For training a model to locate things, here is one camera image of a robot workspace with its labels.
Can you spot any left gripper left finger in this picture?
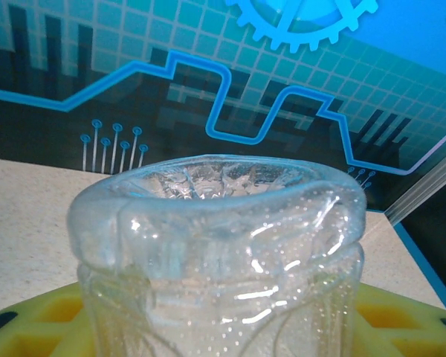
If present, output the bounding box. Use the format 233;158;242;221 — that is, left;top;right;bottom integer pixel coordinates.
0;280;94;357

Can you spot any aluminium frame post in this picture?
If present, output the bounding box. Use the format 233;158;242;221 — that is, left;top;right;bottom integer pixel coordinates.
383;147;446;226

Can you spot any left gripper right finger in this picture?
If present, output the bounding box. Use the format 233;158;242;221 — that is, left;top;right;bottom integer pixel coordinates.
351;284;446;357

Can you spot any blue label bottle white cap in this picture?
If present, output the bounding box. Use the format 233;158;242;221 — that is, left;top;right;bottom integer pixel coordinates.
65;152;368;357

